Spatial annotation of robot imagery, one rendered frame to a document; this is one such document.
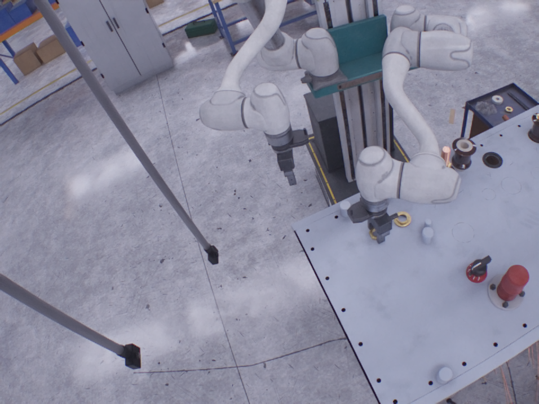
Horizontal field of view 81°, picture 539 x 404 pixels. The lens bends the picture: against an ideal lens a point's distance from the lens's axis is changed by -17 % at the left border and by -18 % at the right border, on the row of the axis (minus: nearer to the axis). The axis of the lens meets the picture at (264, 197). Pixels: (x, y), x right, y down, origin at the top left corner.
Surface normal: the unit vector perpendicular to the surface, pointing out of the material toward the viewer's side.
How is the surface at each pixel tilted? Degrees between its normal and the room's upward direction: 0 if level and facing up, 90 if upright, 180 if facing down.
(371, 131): 90
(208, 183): 0
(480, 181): 0
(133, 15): 90
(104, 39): 90
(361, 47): 90
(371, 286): 0
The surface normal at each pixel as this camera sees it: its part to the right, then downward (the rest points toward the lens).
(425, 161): -0.28, -0.60
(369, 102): 0.21, 0.73
